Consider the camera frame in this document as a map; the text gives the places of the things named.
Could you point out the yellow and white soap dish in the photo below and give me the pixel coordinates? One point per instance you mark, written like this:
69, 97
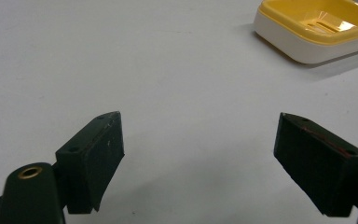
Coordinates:
295, 40

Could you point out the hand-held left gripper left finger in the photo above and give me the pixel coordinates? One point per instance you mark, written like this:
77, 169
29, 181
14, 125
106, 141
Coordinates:
87, 161

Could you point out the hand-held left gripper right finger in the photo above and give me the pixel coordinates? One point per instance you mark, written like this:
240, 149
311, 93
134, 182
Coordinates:
317, 161

